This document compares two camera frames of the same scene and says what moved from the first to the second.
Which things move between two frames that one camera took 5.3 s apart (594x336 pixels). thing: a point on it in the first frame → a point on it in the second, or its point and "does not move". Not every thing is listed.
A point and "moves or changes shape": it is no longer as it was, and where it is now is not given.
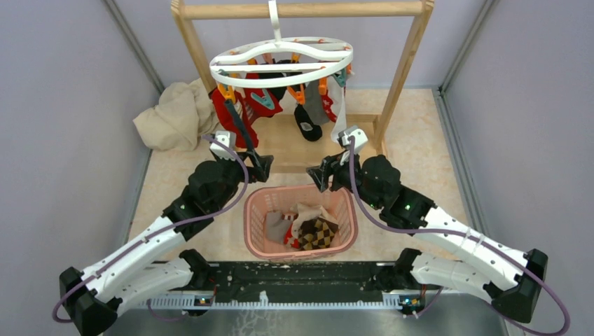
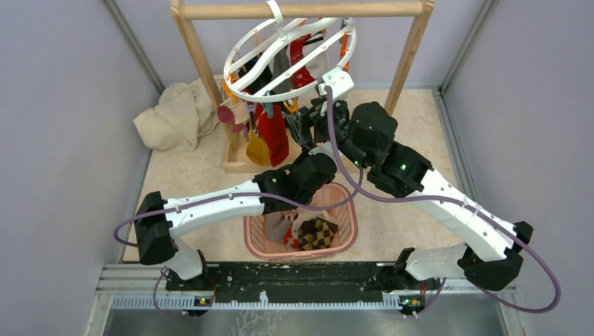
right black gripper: x=333 y=164 → x=301 y=123
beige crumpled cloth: x=183 y=113 does not move
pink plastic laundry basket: x=340 y=204 does not move
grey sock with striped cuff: x=277 y=224 does not move
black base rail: x=295 y=285 does not move
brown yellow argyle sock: x=316 y=233 does not move
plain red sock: x=253 y=103 → x=274 y=128
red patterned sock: x=328 y=103 moves or changes shape
